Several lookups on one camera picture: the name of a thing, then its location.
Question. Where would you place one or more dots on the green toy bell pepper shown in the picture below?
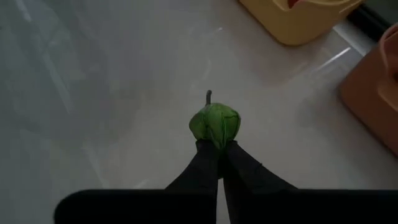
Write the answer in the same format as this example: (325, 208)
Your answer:
(214, 124)

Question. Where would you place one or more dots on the red toy bell pepper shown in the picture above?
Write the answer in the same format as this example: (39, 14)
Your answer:
(293, 3)

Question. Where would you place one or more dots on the yellow plastic basket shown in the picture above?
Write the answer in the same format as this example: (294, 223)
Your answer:
(295, 25)

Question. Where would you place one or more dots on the orange plastic basket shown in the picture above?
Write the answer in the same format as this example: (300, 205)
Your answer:
(367, 99)

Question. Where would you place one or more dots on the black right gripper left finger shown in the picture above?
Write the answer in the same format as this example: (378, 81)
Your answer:
(203, 168)

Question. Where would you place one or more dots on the black aluminium table frame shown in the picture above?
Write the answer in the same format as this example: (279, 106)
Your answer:
(370, 20)

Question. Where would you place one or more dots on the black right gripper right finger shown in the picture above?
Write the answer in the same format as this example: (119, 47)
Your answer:
(242, 174)

